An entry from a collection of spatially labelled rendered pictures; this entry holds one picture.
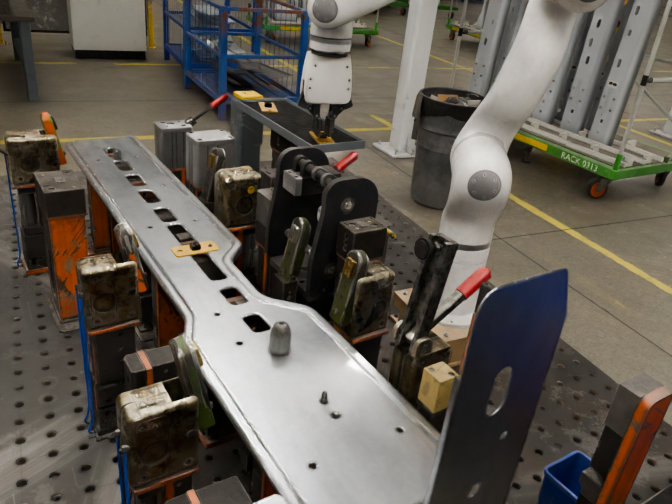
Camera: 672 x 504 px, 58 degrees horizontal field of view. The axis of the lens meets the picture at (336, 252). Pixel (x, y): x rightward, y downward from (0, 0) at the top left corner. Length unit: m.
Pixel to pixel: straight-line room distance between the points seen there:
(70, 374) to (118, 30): 6.71
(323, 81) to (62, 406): 0.82
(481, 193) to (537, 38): 0.31
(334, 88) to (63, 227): 0.64
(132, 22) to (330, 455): 7.34
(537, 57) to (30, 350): 1.19
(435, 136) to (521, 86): 2.72
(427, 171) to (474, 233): 2.72
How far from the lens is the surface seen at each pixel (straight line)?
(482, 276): 0.90
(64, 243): 1.44
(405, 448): 0.80
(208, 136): 1.47
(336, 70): 1.29
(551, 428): 1.38
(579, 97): 5.47
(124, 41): 7.91
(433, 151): 4.00
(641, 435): 0.68
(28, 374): 1.41
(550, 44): 1.28
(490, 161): 1.25
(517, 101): 1.28
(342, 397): 0.85
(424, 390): 0.83
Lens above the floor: 1.55
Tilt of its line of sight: 27 degrees down
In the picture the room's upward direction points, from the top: 7 degrees clockwise
